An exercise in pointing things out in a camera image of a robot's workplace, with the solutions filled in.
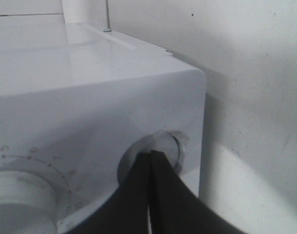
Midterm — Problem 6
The white microwave oven body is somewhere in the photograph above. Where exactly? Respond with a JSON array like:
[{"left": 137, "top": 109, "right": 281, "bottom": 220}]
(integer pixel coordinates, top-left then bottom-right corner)
[{"left": 0, "top": 23, "right": 206, "bottom": 234}]

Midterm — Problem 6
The grey microwave power cord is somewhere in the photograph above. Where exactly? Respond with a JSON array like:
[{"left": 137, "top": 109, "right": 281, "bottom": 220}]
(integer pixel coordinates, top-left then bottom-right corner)
[{"left": 102, "top": 0, "right": 112, "bottom": 34}]

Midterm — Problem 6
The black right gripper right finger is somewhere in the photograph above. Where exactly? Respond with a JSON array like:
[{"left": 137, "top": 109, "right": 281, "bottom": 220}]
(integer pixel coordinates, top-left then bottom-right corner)
[{"left": 149, "top": 151, "right": 242, "bottom": 234}]

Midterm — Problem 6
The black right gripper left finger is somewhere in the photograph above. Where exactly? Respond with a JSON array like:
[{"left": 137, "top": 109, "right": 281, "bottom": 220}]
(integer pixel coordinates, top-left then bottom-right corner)
[{"left": 68, "top": 153, "right": 151, "bottom": 234}]

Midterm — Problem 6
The white lower microwave knob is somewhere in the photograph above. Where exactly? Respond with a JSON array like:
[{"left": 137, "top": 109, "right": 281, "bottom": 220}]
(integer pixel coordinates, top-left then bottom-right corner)
[{"left": 0, "top": 171, "right": 57, "bottom": 234}]

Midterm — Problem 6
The white round door-release button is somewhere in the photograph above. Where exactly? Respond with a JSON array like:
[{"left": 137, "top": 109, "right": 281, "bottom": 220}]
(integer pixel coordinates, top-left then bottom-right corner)
[{"left": 117, "top": 130, "right": 190, "bottom": 184}]

